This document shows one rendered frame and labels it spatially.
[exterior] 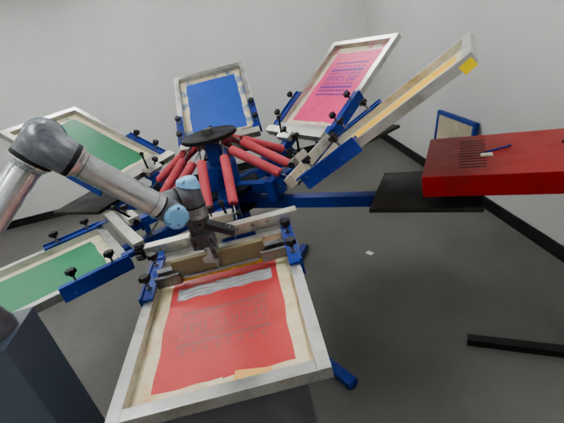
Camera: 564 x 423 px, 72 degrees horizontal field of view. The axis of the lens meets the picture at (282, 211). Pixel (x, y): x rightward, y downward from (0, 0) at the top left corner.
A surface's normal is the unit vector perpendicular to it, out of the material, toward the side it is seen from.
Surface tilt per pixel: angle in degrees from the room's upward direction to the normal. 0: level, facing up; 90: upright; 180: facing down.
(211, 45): 90
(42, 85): 90
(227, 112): 32
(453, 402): 0
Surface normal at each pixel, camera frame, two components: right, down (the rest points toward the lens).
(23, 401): 0.18, 0.40
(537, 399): -0.22, -0.88
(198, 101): -0.12, -0.53
